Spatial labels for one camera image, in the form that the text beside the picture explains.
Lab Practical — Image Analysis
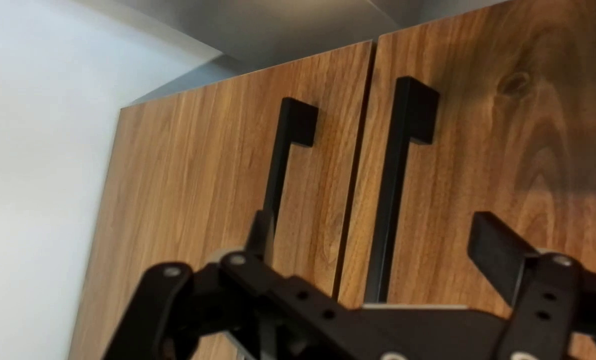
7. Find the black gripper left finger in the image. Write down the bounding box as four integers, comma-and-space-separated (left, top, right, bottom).
99, 208, 379, 360

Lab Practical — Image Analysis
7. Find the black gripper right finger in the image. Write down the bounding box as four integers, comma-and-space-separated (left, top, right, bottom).
468, 211, 596, 360

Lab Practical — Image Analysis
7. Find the wooden cabinet door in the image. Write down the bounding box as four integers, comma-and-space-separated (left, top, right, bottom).
65, 40, 377, 360
336, 0, 596, 360

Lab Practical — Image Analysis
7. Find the black cabinet door handle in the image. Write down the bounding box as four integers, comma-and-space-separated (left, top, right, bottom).
362, 74, 441, 306
259, 96, 320, 264

